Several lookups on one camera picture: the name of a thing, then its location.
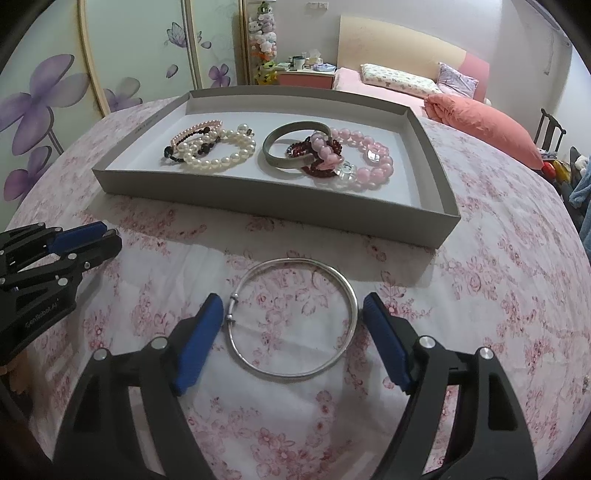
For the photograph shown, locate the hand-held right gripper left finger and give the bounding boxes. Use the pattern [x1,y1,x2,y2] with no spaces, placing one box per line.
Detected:
[54,293,225,480]

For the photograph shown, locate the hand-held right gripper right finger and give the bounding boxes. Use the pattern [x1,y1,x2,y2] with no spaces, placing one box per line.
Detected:
[362,292,539,480]

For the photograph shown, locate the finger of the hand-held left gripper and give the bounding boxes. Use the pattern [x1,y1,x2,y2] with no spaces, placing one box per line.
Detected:
[46,222,108,254]
[69,230,123,274]

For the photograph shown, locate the thin silver bangle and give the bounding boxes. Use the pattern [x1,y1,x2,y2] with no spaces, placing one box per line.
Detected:
[223,258,360,380]

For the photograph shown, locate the small pink pearl bracelet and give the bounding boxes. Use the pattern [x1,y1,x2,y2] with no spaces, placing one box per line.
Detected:
[170,119,222,151]

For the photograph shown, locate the white pearl bracelet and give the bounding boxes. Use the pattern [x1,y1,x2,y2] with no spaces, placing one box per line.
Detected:
[182,124,257,174]

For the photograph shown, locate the large pink bead bracelet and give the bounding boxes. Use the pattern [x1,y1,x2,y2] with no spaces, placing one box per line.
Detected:
[314,128,394,191]

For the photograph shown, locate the grey cardboard box tray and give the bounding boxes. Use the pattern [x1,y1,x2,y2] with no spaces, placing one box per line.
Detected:
[91,89,462,250]

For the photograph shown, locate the wide grey bangle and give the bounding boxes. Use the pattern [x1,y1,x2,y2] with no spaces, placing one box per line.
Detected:
[262,121,331,171]

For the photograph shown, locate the person's left hand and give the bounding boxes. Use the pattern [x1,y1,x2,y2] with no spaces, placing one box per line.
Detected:
[0,362,27,400]

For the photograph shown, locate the pink floral bedsheet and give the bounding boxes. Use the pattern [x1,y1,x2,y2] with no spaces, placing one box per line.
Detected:
[0,95,590,480]

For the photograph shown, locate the flower print wardrobe doors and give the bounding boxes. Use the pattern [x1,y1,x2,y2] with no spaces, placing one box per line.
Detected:
[0,0,252,204]

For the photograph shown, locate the orange duvet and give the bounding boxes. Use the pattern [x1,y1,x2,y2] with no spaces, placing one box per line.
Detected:
[424,93,544,169]

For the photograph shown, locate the red and yellow toys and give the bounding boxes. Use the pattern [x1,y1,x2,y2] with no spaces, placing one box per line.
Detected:
[540,159,571,186]

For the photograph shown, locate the blue fleece garment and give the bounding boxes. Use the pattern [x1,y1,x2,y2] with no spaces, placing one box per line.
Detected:
[568,171,591,232]

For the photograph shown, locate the pink mattress sheet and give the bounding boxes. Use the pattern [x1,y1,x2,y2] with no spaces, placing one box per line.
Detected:
[333,68,433,119]

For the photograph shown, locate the pink nightstand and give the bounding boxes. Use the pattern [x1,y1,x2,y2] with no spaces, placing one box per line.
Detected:
[277,69,337,91]

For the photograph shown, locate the plush toy tower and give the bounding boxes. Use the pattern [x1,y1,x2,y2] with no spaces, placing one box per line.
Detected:
[248,2,279,86]

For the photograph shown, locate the printed white pillow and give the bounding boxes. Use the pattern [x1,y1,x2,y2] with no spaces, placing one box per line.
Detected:
[360,64,439,97]

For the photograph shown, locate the dark wooden chair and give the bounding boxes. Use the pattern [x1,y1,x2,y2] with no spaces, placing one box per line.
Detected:
[536,108,567,154]

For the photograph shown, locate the purple patterned pillow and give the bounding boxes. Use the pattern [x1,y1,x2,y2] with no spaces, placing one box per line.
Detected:
[436,63,480,99]

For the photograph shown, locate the beige and pink headboard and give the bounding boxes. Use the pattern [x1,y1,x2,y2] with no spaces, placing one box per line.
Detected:
[338,15,490,103]

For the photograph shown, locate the black bead bracelet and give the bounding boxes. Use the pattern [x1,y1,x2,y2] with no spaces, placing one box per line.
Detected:
[163,121,223,162]

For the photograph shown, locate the lilac bead bracelet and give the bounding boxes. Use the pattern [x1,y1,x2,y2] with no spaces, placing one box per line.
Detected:
[310,130,345,169]

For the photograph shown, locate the dark red bead bracelet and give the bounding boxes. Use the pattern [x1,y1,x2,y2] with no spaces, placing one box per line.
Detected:
[286,136,343,179]

